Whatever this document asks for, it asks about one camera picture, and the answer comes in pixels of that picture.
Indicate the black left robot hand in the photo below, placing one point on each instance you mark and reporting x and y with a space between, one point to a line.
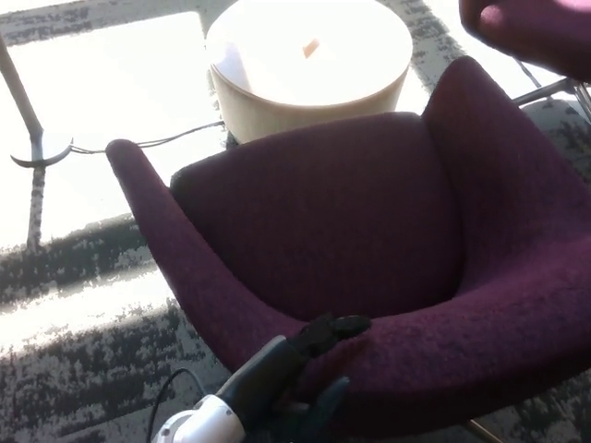
268 374

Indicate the purple fabric armchair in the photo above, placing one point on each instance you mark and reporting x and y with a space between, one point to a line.
461 360

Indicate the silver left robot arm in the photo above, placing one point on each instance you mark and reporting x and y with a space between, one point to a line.
203 424

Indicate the purple armchair seat cushion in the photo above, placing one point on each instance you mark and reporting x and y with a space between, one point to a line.
323 217

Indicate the round beige side table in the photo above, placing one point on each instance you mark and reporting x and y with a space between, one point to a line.
258 115

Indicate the small orange item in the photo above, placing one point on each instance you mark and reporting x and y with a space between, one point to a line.
310 48

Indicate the floor lamp pole and base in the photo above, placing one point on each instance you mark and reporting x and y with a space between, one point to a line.
35 138

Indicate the purple chair with chrome legs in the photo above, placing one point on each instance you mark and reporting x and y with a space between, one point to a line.
545 32

